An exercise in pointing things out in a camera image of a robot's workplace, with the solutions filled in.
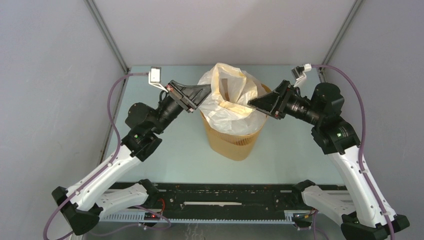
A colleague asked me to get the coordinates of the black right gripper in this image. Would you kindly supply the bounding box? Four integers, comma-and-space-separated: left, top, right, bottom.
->
247, 79, 322, 126

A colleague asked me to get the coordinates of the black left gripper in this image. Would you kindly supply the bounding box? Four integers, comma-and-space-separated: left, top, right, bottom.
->
151, 80, 216, 135

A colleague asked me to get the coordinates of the translucent cream trash bag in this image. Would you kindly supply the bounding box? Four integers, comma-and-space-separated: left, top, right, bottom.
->
198, 63, 267, 136

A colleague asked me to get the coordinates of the orange plastic trash bin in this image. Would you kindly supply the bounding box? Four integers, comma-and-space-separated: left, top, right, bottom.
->
199, 82, 271, 162

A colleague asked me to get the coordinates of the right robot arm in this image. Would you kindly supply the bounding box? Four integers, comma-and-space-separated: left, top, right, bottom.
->
248, 80, 410, 240

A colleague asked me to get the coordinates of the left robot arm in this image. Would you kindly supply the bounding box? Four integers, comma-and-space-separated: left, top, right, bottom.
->
51, 80, 211, 236

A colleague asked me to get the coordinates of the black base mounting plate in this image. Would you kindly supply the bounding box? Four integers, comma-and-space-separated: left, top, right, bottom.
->
126, 181, 325, 222

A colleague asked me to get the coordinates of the right controller board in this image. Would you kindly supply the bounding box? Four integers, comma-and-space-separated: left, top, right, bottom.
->
292, 214, 313, 222

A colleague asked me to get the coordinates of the left controller board with LEDs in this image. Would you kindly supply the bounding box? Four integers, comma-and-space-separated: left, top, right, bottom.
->
143, 212, 161, 221

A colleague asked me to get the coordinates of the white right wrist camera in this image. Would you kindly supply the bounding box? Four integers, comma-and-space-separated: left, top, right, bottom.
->
291, 63, 312, 88

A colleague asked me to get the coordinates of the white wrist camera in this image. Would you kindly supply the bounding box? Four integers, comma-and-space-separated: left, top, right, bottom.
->
148, 66, 168, 93
291, 63, 312, 88

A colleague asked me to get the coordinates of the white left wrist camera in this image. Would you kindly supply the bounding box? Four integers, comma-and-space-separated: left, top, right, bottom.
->
148, 66, 168, 93

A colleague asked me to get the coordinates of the aluminium frame rail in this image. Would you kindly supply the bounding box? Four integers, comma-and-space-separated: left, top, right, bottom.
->
67, 0, 390, 240

